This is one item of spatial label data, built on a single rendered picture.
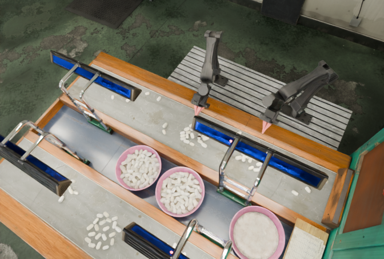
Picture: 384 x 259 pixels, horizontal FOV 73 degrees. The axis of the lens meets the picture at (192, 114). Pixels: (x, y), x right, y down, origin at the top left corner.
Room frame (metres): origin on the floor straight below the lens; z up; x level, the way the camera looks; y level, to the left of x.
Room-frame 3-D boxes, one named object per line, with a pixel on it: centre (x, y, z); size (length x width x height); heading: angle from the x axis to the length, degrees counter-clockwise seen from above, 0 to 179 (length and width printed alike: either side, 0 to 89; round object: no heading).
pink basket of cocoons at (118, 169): (0.53, 0.35, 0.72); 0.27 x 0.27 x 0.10
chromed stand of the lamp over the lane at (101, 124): (0.95, 0.56, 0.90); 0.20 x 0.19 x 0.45; 52
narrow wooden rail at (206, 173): (0.59, 0.16, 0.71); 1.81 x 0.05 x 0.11; 52
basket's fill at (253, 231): (0.09, -0.21, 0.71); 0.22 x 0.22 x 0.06
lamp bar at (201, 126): (0.41, -0.25, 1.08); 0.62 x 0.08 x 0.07; 52
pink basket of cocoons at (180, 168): (0.36, 0.13, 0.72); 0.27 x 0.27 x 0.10
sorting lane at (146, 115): (0.73, 0.05, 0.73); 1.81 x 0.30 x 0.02; 52
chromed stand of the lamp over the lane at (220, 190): (0.35, -0.20, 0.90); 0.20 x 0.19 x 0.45; 52
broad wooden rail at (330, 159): (0.89, -0.08, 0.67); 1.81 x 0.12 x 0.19; 52
